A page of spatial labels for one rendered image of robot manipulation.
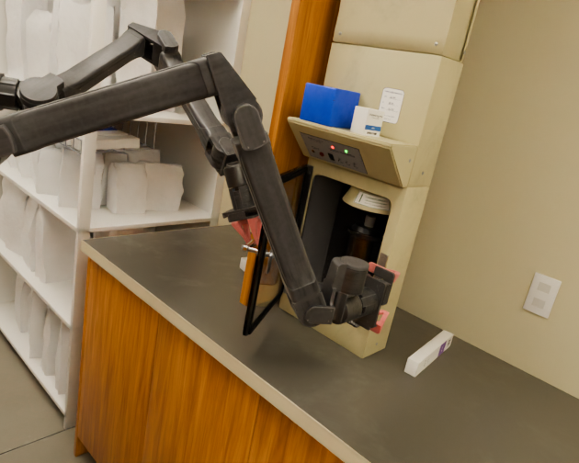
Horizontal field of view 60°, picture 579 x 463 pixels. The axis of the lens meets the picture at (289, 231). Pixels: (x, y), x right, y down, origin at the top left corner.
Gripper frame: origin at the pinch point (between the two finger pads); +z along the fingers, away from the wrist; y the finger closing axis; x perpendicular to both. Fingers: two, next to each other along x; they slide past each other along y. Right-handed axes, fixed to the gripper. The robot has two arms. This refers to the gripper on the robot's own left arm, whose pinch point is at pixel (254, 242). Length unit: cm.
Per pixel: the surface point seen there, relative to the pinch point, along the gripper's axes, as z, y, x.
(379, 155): -14.3, -34.4, -1.0
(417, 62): -32, -46, -9
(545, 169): 1, -73, -38
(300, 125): -25.5, -15.8, -10.0
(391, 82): -30, -40, -12
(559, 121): -11, -78, -38
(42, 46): -87, 103, -73
